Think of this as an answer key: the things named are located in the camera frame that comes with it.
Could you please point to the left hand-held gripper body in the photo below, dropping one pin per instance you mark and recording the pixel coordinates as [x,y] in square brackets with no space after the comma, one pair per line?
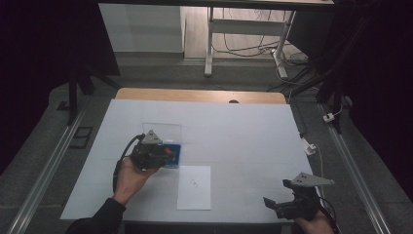
[147,156]

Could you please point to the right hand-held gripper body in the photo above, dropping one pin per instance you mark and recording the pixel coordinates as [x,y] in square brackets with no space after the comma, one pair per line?
[303,203]

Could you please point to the small red stamp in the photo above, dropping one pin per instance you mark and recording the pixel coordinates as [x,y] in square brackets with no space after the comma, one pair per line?
[168,150]

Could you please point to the person's right hand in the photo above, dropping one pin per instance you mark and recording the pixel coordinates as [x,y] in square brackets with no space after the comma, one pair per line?
[315,226]

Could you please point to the person's left hand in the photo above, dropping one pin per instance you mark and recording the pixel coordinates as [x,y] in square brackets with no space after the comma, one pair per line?
[128,178]

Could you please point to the white paper sheet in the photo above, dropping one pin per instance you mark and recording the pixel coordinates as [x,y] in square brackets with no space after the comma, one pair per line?
[195,198]

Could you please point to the black floor plate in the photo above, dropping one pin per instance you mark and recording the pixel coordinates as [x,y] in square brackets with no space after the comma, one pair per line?
[81,137]

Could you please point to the small white adapter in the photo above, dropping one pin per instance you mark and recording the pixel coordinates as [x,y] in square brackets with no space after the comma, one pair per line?
[328,117]

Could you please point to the black metal stand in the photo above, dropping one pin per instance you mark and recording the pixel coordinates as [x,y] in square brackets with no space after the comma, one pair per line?
[73,97]
[328,78]

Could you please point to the grey cabinet panel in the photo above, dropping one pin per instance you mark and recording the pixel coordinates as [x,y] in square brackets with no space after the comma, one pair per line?
[141,29]

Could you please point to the aluminium floor rail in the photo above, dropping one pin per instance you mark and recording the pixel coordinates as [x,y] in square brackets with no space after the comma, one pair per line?
[354,169]
[45,169]

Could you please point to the white desk frame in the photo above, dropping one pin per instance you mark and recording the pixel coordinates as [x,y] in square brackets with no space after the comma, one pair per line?
[243,27]

